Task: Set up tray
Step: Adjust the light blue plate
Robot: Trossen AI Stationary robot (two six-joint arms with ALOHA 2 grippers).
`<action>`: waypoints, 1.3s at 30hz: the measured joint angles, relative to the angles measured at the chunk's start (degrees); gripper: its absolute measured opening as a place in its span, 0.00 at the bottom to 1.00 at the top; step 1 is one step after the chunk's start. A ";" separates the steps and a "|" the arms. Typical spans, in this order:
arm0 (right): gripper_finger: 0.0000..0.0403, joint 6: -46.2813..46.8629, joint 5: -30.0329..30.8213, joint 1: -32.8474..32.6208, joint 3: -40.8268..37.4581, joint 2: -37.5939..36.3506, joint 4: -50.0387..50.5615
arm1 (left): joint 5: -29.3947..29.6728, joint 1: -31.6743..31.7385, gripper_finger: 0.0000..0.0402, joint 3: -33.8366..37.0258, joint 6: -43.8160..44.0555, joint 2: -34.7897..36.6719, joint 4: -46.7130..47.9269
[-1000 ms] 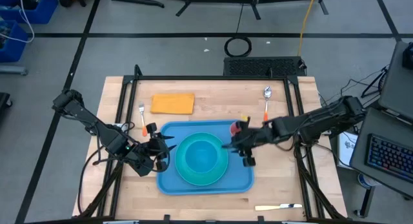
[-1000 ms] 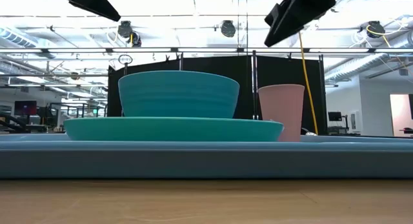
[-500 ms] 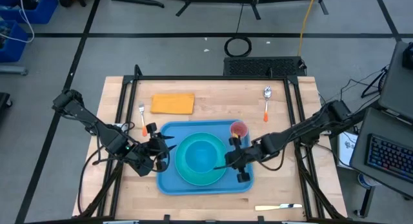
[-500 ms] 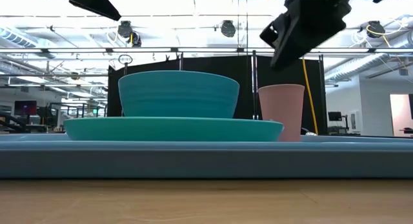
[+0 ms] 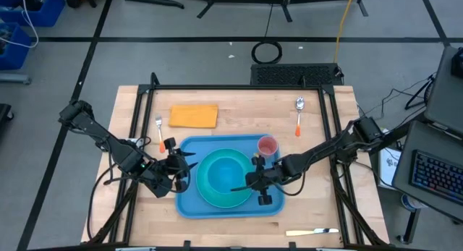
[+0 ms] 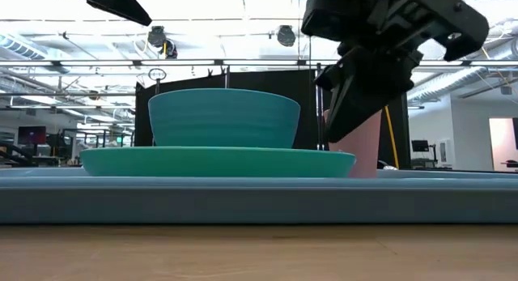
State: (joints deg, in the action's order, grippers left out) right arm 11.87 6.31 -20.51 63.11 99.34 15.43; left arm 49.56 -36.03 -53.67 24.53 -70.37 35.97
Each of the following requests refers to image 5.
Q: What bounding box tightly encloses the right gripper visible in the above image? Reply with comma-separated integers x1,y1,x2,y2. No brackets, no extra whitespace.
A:
229,154,287,206

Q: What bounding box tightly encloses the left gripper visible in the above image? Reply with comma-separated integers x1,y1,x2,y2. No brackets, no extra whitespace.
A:
155,137,199,194

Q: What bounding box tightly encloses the blue plastic bowl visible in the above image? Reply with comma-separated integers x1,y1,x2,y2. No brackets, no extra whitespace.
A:
208,158,247,196

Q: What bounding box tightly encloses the teal plastic plate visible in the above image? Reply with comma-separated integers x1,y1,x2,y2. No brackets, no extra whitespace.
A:
195,148,256,209

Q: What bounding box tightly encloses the fork with orange handle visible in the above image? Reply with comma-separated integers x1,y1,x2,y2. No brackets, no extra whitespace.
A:
155,114,166,154

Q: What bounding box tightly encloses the pink plastic cup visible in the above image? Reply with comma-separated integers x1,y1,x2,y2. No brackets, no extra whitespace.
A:
256,135,280,159

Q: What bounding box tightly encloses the yellow-orange cloth napkin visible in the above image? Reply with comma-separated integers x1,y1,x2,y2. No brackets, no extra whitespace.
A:
168,104,220,129

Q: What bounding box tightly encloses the knife with yellow handle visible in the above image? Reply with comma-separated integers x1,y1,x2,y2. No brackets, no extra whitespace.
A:
285,227,340,237

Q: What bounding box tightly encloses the spoon with orange handle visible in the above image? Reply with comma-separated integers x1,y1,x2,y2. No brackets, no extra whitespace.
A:
294,95,306,137

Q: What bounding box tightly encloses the blue plastic tray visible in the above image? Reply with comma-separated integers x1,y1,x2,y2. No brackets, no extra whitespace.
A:
174,134,286,220

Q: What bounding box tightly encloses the white paper sheet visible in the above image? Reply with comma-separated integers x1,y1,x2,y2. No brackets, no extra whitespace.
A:
378,127,403,190

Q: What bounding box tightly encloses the grey side desk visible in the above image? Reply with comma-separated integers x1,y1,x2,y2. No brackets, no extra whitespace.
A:
423,46,463,137
391,119,463,224

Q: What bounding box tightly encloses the tape roll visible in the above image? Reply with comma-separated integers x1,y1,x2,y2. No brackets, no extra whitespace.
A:
400,193,423,213

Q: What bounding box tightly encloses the backlit keyboard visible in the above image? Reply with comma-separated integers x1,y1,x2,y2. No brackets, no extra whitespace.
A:
409,149,463,205

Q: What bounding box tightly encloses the blue storage bin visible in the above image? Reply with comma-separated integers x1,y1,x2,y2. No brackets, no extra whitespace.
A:
0,0,67,28
0,22,33,72

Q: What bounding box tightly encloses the black aluminium table frame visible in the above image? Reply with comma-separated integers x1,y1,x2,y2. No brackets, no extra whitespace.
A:
85,72,391,249

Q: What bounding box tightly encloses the coiled black cable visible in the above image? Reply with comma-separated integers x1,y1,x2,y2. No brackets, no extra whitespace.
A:
251,40,284,65

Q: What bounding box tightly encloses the yellow cable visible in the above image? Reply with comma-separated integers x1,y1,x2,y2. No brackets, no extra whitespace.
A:
333,0,357,64

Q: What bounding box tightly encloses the white cable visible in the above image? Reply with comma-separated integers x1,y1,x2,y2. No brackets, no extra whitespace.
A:
0,0,40,50

